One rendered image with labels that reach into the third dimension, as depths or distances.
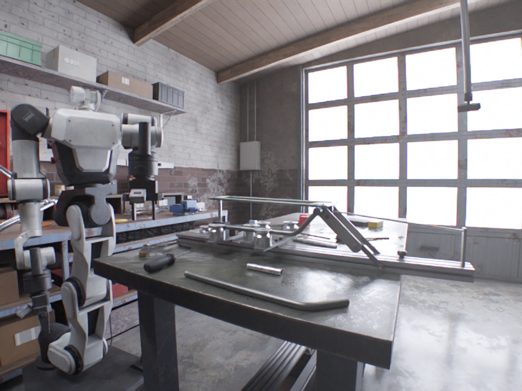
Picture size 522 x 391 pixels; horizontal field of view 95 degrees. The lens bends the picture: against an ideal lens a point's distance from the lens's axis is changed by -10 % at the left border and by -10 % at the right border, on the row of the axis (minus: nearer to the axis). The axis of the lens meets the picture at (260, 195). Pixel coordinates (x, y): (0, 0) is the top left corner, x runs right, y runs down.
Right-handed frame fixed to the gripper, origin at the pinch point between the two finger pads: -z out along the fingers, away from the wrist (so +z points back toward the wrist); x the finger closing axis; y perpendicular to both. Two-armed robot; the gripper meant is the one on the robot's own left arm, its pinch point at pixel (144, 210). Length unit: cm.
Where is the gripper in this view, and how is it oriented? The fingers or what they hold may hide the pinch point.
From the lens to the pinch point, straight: 89.4
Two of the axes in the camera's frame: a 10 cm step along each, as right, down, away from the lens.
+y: 2.9, 0.4, -9.6
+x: -9.6, 0.1, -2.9
